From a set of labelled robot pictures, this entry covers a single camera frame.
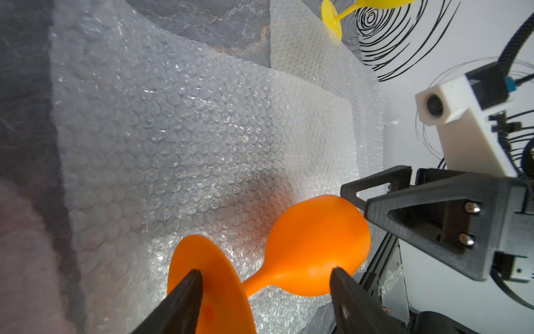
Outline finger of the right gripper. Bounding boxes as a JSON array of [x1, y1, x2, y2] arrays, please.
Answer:
[[340, 165, 412, 209]]

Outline orange wine glass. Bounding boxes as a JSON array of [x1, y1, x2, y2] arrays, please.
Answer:
[[167, 195, 371, 333]]

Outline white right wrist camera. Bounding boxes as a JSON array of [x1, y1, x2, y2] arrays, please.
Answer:
[[415, 62, 518, 177]]

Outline pink glass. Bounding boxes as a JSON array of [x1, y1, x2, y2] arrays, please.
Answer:
[[1, 180, 76, 333]]

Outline bubble wrap of yellow glass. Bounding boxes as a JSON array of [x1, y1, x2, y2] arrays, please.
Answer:
[[270, 1, 387, 202]]

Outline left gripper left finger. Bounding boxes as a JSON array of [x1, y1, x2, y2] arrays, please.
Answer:
[[132, 269, 203, 334]]

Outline yellow wine glass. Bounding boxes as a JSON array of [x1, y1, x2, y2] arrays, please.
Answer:
[[321, 0, 414, 40]]

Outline bubble wrap of orange glass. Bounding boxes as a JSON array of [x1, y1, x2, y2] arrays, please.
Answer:
[[50, 1, 362, 333]]

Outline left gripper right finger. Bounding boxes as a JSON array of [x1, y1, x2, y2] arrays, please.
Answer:
[[330, 267, 407, 333]]

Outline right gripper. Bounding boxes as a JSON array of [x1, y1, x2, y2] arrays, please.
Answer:
[[364, 174, 533, 283]]

